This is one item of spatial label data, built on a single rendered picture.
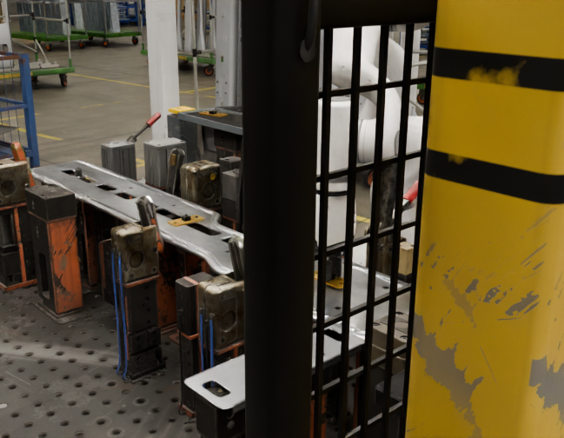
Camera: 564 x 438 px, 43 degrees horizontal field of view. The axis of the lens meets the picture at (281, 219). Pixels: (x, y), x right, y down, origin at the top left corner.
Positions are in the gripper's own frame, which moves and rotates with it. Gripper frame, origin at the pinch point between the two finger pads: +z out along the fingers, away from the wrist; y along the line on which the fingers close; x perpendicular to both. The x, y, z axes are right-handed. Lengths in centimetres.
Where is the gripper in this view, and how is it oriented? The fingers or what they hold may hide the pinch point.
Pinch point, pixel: (329, 267)
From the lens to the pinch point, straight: 136.0
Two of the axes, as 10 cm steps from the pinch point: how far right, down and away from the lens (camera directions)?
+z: -0.1, 9.5, 3.2
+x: 6.7, 2.4, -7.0
